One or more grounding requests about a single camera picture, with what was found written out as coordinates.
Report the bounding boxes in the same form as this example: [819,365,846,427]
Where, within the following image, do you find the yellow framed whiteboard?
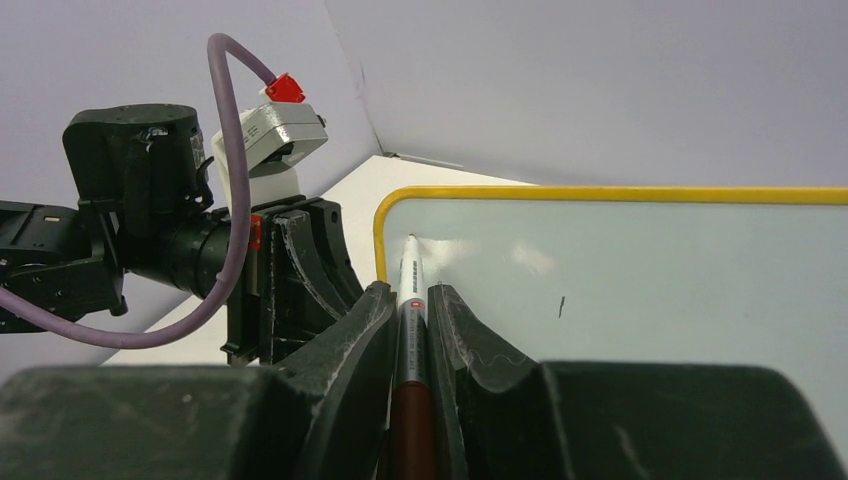
[373,186,847,453]

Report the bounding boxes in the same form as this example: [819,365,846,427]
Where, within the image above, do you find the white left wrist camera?
[240,102,328,206]

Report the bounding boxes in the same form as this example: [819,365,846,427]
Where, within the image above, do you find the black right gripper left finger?
[1,281,396,479]

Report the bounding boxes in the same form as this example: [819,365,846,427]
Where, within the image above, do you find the white whiteboard marker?
[390,234,437,479]

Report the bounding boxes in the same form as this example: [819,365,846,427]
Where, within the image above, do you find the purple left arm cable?
[0,33,280,351]

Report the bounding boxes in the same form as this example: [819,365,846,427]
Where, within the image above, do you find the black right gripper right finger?
[428,284,842,479]

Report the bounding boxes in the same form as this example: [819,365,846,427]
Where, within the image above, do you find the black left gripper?
[221,196,363,366]

